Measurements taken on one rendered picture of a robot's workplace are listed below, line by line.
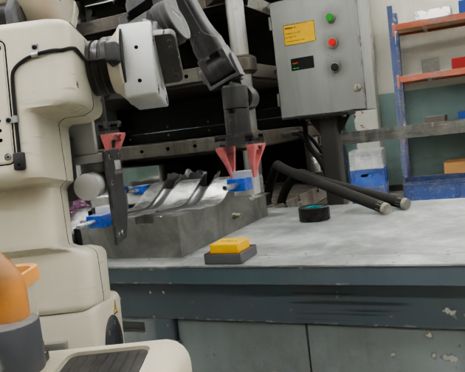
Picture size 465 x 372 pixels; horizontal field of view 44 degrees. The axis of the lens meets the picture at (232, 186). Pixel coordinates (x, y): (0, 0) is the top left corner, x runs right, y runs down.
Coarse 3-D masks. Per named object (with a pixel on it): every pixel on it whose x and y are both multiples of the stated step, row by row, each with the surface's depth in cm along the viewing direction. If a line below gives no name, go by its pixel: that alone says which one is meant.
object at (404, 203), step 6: (336, 180) 170; (342, 186) 166; (348, 186) 165; (354, 186) 163; (360, 192) 160; (366, 192) 159; (372, 192) 157; (378, 192) 156; (378, 198) 155; (384, 198) 154; (390, 198) 152; (396, 198) 151; (402, 198) 150; (390, 204) 152; (396, 204) 150; (402, 204) 148; (408, 204) 149
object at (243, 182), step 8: (232, 176) 130; (240, 176) 129; (248, 176) 128; (256, 176) 130; (232, 184) 123; (240, 184) 125; (248, 184) 126; (256, 184) 129; (240, 192) 130; (248, 192) 129; (256, 192) 129
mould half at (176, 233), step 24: (192, 192) 149; (216, 192) 146; (168, 216) 123; (192, 216) 128; (216, 216) 138; (264, 216) 165; (96, 240) 131; (144, 240) 126; (168, 240) 123; (192, 240) 127; (216, 240) 137
